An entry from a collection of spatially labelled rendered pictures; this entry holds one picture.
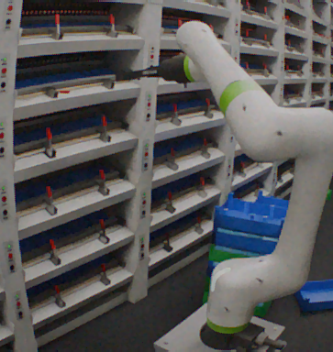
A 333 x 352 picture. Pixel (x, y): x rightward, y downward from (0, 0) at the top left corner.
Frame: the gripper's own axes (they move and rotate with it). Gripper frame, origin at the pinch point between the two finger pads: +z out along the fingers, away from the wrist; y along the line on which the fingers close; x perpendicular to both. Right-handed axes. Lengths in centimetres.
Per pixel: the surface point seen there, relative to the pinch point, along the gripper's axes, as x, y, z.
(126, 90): -4.9, 7.4, 6.8
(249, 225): -61, 37, -22
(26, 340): -85, -49, 23
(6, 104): -2.6, -47.4, 6.1
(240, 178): -60, 110, 19
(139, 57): 7.4, 16.0, 6.0
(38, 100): -3.4, -33.1, 7.7
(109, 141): -22.2, 0.7, 10.9
